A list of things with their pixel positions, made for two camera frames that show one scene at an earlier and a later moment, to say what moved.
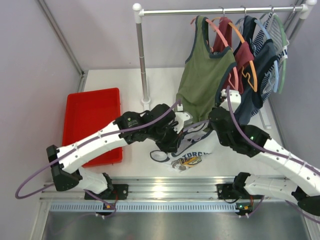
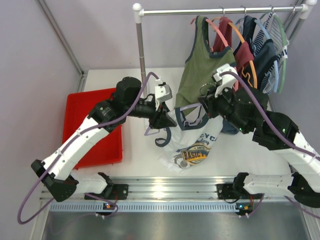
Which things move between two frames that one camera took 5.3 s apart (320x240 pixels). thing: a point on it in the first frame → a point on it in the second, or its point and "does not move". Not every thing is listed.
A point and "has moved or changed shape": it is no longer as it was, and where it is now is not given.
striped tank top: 271,28 does not move
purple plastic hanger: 195,124 → 185,123
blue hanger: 261,27 does not move
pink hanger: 236,83 does not move
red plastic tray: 87,112 does not move
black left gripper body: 169,144 → 157,114
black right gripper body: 222,138 → 222,105
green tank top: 198,91 does not move
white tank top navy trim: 194,144 has moved or changed shape
